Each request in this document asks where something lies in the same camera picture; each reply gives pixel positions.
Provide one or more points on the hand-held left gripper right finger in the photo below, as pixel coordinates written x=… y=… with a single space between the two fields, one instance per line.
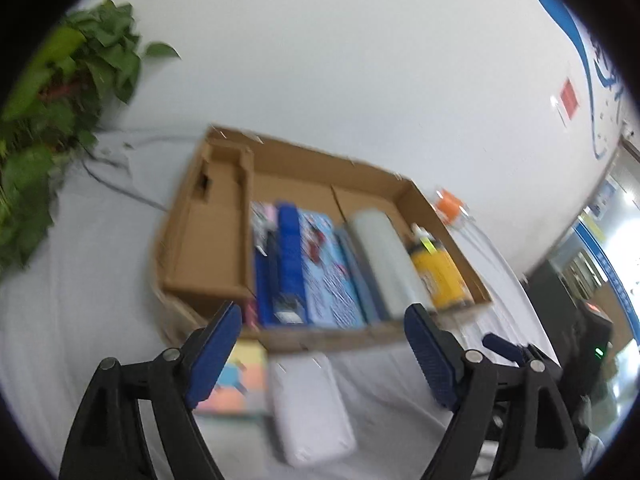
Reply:
x=430 y=355

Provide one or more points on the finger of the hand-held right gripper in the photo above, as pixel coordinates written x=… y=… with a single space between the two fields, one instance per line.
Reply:
x=500 y=345

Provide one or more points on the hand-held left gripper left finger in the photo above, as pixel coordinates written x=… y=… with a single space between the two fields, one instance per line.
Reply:
x=215 y=355

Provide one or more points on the pastel coloured small box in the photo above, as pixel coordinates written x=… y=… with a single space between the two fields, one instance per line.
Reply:
x=247 y=375

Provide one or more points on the yellow label clear jar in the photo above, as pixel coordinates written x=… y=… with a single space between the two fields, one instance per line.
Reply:
x=440 y=275

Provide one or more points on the silver metal can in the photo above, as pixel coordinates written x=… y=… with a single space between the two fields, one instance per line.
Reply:
x=385 y=260

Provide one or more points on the white rectangular case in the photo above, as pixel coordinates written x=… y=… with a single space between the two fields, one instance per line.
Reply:
x=312 y=410

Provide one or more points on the small cardboard box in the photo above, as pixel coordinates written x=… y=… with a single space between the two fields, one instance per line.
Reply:
x=210 y=240

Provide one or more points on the white plastic bottle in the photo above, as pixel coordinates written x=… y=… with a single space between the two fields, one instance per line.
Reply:
x=419 y=234

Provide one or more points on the blue cartoon board game box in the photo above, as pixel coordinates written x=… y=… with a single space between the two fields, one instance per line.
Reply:
x=330 y=280

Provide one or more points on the large cardboard box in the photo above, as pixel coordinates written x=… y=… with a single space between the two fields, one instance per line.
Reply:
x=320 y=165

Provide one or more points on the blue framed glass door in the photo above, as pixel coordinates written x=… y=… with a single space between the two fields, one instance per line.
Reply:
x=615 y=240

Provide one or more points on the grey table cloth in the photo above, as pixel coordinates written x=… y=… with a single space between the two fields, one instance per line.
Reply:
x=100 y=310

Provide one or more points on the orange label clear bottle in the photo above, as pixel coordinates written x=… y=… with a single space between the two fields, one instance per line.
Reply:
x=447 y=207

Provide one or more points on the green leafy potted plant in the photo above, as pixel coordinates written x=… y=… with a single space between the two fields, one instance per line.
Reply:
x=45 y=125

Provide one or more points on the red plant pot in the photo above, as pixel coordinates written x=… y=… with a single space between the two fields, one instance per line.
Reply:
x=55 y=92

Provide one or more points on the red wall sign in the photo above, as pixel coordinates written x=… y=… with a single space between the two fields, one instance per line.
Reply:
x=570 y=97

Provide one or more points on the blue wall decal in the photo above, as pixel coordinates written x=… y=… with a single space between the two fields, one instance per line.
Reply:
x=575 y=35

